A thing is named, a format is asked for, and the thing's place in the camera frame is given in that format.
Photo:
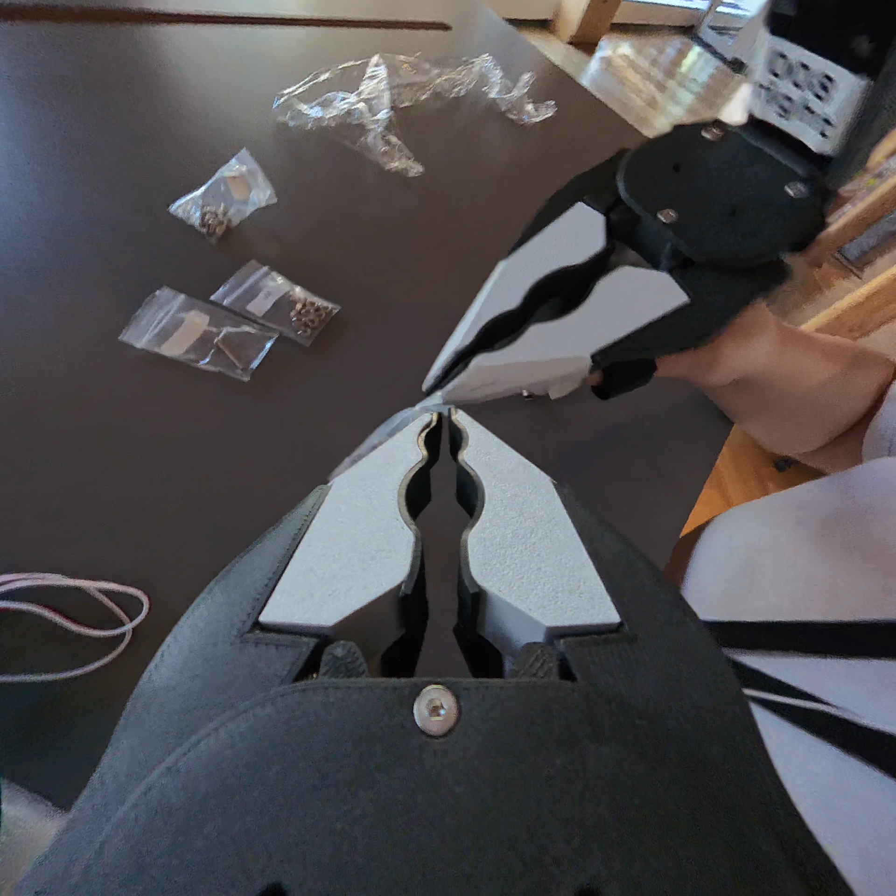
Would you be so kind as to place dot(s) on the clear bag of nuts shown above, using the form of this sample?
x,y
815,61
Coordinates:
x,y
273,297

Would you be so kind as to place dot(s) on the dark grey desk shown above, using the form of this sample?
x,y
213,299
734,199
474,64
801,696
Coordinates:
x,y
210,455

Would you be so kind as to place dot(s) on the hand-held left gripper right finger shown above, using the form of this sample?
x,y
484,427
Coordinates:
x,y
546,560

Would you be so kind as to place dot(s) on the person's right forearm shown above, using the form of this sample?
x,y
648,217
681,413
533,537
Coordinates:
x,y
819,406

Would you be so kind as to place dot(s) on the crumpled clear plastic wrap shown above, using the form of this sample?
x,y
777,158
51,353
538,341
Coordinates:
x,y
371,105

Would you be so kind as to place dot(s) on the person's right hand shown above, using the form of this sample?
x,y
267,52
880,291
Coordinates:
x,y
721,357

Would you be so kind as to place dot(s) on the person's white shirt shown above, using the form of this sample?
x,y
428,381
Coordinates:
x,y
791,560

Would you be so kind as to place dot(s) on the clear bag with flat part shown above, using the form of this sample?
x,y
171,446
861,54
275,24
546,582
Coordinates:
x,y
189,332

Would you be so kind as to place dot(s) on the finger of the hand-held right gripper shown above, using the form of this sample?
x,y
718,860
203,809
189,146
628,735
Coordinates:
x,y
553,245
609,315

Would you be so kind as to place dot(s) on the small clear screw bag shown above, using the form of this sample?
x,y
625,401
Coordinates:
x,y
224,192
378,437

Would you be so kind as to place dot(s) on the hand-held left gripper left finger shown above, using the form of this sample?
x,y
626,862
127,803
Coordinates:
x,y
336,560

